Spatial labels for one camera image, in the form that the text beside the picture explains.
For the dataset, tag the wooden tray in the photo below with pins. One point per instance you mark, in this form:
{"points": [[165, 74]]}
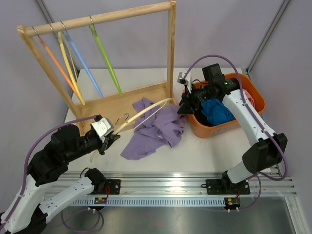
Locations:
{"points": [[114, 106]]}

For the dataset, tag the orange clothes hanger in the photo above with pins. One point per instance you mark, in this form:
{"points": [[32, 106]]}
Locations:
{"points": [[70, 75]]}

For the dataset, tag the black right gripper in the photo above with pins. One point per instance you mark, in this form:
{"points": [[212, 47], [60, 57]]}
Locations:
{"points": [[187, 99]]}

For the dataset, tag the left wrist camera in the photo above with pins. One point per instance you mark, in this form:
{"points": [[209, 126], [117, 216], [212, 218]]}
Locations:
{"points": [[103, 127]]}

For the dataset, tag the wooden clothes rack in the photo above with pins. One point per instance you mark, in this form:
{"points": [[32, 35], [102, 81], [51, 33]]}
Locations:
{"points": [[128, 78]]}

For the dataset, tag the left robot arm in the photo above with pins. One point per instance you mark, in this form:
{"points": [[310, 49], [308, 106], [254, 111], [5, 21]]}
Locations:
{"points": [[29, 213]]}

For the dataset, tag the pink t shirt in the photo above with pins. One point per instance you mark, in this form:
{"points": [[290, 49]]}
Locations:
{"points": [[249, 97]]}

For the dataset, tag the green clothes hanger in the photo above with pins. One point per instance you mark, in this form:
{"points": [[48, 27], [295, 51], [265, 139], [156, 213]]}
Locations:
{"points": [[105, 57]]}

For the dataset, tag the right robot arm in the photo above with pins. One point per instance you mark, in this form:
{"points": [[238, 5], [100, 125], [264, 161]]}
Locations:
{"points": [[266, 146]]}

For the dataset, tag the yellow clothes hanger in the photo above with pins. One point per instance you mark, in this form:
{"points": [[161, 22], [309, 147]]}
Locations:
{"points": [[71, 62]]}

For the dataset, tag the lavender t shirt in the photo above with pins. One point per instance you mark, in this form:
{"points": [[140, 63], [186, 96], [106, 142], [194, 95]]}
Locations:
{"points": [[155, 128]]}

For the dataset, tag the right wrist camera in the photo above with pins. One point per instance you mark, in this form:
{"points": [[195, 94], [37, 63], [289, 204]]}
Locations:
{"points": [[185, 79]]}

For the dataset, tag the light blue clothes hanger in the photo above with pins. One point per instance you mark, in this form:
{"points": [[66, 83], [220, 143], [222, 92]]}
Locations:
{"points": [[82, 61]]}

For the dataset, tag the aluminium mounting rail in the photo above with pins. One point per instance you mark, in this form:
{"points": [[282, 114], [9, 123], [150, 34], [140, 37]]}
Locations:
{"points": [[182, 190]]}

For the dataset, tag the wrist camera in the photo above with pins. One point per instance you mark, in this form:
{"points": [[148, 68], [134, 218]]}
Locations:
{"points": [[103, 127], [185, 79]]}

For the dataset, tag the orange plastic basket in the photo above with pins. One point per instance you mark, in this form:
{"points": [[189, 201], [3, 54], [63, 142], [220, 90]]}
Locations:
{"points": [[203, 129]]}

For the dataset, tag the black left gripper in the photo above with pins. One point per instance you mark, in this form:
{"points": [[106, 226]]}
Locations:
{"points": [[109, 140]]}

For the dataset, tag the blue t shirt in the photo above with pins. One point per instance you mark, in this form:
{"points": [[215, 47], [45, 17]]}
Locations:
{"points": [[216, 112]]}

